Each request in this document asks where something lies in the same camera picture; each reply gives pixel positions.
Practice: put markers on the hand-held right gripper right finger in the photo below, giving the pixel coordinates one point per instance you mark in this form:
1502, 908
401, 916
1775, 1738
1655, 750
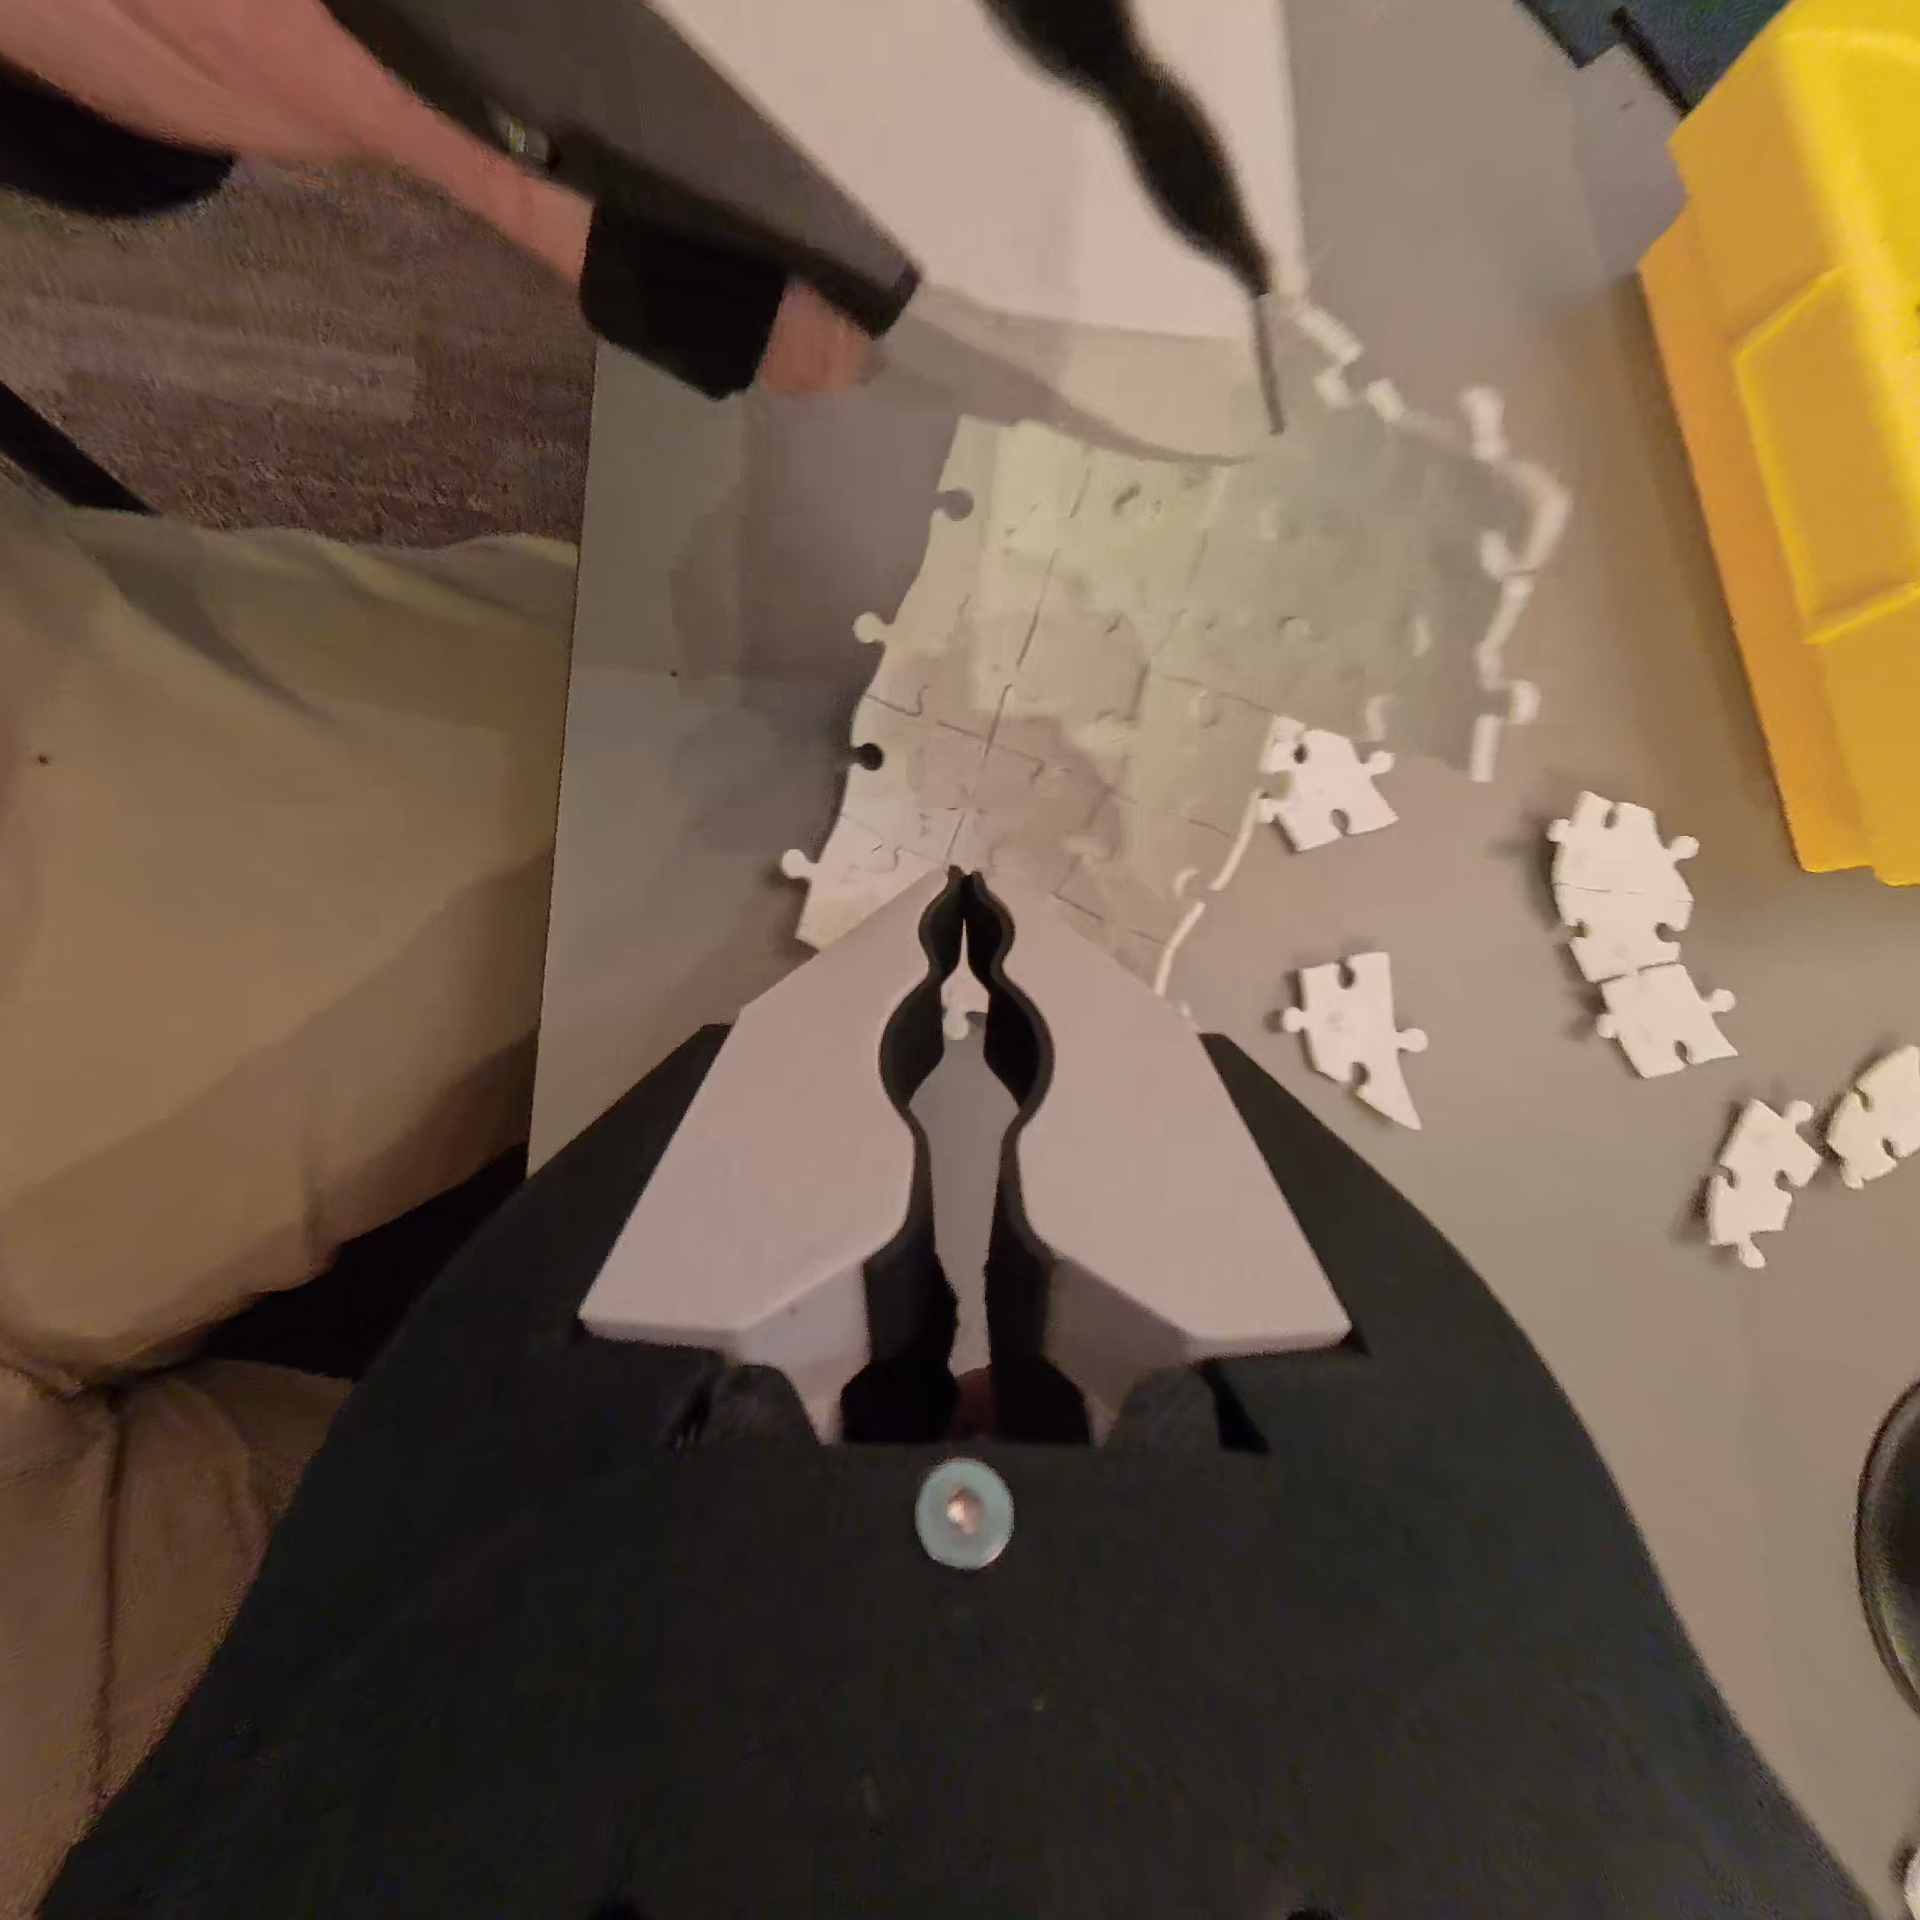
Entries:
1170, 1199

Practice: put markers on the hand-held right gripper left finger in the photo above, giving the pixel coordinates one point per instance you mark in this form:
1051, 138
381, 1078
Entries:
747, 1199

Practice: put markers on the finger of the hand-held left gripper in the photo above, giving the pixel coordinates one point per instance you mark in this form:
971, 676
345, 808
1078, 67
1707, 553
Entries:
932, 166
1239, 90

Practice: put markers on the assembled white puzzle section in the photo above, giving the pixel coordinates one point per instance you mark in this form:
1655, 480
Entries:
1141, 646

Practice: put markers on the white puzzle pieces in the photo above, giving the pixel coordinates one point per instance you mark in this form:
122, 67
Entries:
1628, 886

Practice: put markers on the person's left hand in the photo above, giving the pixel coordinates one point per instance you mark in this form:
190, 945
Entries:
301, 90

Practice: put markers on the dark flat mat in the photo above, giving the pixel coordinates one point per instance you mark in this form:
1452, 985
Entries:
1650, 39

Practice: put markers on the yellow plastic bin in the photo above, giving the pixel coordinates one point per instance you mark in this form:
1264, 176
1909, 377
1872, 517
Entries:
1800, 453

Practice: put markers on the black wheeled chair base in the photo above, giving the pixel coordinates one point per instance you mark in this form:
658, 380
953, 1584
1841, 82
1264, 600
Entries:
60, 442

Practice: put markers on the black round stand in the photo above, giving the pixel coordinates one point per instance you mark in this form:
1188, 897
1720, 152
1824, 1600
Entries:
1891, 1545

